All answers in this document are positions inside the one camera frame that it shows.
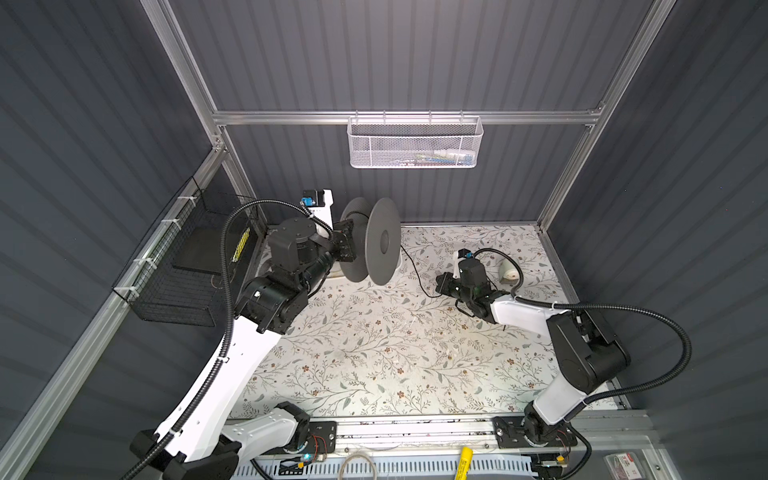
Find black cable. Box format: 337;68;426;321
398;242;445;300

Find grey perforated cable spool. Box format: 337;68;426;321
341;197;401;286

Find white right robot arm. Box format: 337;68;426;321
436;248;693;447

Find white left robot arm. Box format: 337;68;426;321
124;190;360;479

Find yellow marker in basket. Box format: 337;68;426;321
231;227;251;263

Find black pad in basket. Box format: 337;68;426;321
172;227;222;276

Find yellow marker front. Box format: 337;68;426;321
454;447;474;480

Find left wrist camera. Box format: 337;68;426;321
301;189;334;227

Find white wire mesh basket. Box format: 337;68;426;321
346;115;484;169

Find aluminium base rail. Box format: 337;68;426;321
263;413;652;457

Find black wire wall basket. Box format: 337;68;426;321
113;180;250;327

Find beige cable loop front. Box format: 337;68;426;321
337;452;379;480

